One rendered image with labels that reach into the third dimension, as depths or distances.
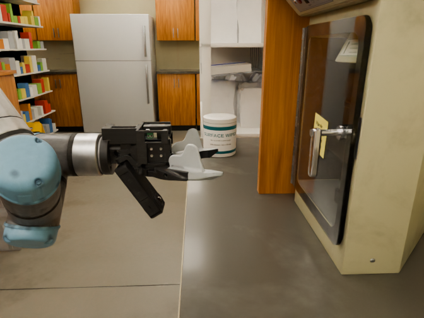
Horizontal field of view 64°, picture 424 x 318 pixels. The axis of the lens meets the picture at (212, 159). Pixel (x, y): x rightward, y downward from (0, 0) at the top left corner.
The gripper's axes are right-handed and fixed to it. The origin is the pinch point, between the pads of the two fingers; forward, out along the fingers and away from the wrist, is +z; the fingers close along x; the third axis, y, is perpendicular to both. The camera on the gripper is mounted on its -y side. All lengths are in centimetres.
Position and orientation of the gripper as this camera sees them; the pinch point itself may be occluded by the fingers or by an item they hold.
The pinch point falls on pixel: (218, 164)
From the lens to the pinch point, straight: 60.7
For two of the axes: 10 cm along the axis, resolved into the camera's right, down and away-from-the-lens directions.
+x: -0.4, -3.1, 9.5
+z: 10.0, -0.1, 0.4
